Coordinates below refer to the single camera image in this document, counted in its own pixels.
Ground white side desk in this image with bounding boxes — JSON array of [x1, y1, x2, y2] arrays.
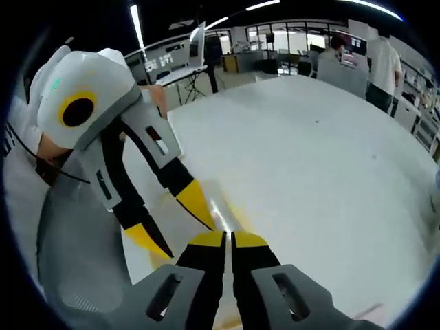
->
[[153, 64, 218, 104]]

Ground person's white shirt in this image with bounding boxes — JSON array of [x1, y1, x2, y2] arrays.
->
[[2, 98, 56, 276]]

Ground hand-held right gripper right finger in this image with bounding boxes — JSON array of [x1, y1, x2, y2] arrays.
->
[[230, 231, 381, 330]]

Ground person's left hand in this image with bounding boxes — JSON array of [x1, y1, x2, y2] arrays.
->
[[147, 84, 169, 121]]

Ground clear lid with yellow buckles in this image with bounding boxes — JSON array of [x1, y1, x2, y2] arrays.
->
[[149, 184, 264, 262]]

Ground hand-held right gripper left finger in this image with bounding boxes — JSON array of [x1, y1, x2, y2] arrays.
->
[[132, 230, 228, 330]]

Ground seated person in grey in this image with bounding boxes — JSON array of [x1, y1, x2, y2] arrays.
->
[[315, 57, 369, 100]]

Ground grey mesh office chair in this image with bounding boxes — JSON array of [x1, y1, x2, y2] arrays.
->
[[36, 184, 137, 312]]

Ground white-framed computer monitor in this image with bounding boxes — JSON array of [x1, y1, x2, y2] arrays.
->
[[188, 21, 208, 68]]

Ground dark screen with pink windows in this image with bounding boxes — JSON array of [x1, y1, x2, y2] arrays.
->
[[339, 36, 369, 67]]

